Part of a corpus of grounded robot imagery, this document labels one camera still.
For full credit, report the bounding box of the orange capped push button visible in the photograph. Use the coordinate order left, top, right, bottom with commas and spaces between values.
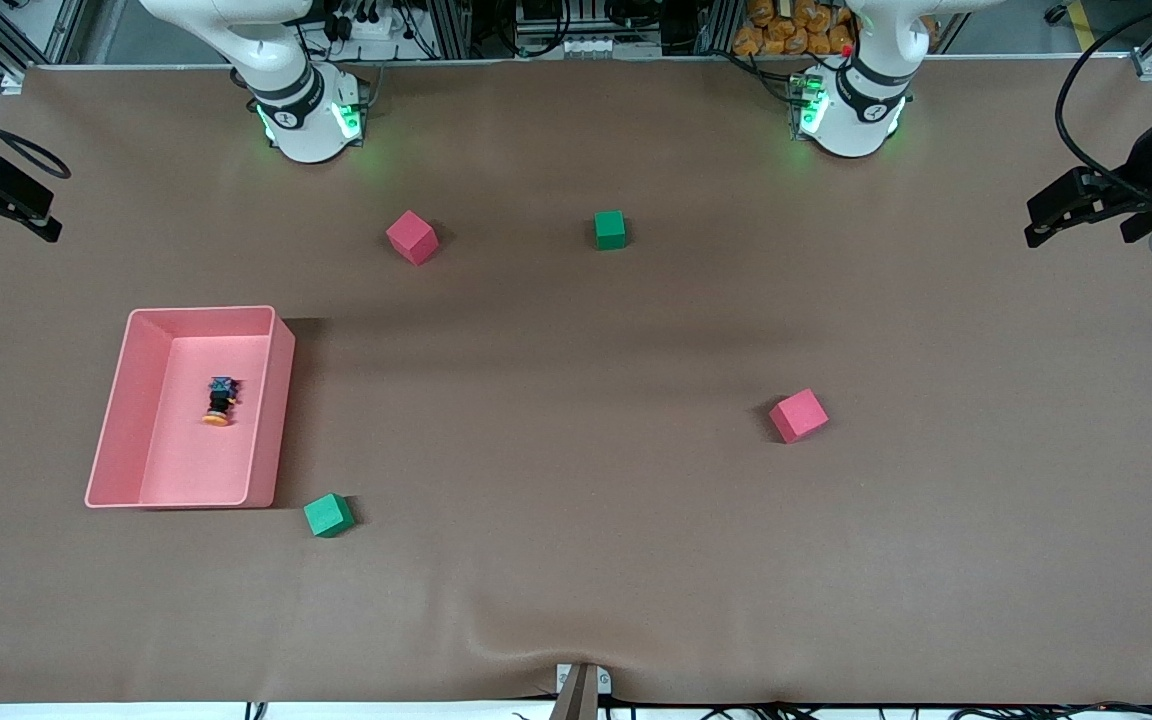
203, 376, 241, 428

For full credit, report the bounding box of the pile of orange objects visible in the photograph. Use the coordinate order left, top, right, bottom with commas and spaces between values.
733, 0, 857, 57

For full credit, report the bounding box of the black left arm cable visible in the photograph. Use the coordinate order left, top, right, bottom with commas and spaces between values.
1054, 0, 1152, 201

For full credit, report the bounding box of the metal clamp bracket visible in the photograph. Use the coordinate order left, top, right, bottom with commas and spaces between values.
554, 662, 613, 720

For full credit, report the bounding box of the white power strip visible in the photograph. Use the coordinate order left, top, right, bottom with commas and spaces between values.
328, 0, 409, 43

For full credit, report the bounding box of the pink foam cube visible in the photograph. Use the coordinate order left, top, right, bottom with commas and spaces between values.
385, 210, 439, 266
769, 388, 830, 444

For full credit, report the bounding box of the brown table mat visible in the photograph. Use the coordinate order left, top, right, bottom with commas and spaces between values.
0, 58, 1152, 706

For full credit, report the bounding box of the white terminal block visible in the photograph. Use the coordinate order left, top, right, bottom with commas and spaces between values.
531, 35, 663, 59

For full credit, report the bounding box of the pink plastic bin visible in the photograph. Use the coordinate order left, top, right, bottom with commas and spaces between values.
85, 306, 296, 510

